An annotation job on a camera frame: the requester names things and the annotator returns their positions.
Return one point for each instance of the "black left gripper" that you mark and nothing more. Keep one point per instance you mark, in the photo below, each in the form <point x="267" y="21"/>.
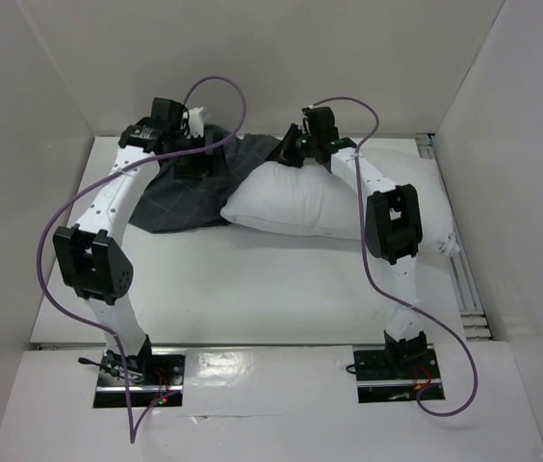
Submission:
<point x="205" y="166"/>

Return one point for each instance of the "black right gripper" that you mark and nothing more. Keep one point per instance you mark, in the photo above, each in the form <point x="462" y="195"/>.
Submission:
<point x="289" y="150"/>

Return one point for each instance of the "dark grey checked pillowcase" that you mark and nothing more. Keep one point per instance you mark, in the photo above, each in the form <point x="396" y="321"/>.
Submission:
<point x="171" y="205"/>

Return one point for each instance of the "white pillow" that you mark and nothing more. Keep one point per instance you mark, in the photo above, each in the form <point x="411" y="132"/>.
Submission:
<point x="309" y="201"/>

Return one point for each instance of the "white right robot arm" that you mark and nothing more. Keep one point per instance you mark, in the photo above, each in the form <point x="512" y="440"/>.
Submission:
<point x="390" y="225"/>

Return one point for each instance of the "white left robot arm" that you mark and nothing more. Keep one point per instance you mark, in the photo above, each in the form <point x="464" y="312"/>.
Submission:
<point x="89" y="254"/>

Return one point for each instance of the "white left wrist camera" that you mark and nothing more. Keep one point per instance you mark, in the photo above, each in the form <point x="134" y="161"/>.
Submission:
<point x="193" y="122"/>

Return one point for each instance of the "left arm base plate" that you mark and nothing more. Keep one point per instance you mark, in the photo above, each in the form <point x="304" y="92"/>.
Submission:
<point x="162" y="383"/>

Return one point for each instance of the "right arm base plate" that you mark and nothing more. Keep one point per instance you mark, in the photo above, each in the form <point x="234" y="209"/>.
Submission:
<point x="378" y="381"/>

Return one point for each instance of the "aluminium rail frame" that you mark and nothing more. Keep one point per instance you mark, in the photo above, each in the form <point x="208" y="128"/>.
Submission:
<point x="474" y="318"/>

